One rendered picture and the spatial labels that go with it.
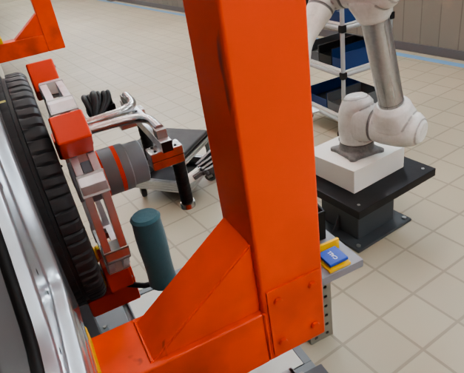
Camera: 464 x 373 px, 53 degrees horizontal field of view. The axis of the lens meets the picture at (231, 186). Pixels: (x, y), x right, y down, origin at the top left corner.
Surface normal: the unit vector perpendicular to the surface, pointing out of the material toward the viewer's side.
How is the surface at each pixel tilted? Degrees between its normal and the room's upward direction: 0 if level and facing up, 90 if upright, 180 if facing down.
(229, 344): 90
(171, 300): 36
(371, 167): 90
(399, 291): 0
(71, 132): 45
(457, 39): 90
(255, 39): 90
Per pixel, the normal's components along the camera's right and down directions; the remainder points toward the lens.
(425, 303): -0.15, -0.85
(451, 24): -0.83, 0.39
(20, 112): 0.10, -0.54
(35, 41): 0.44, 0.40
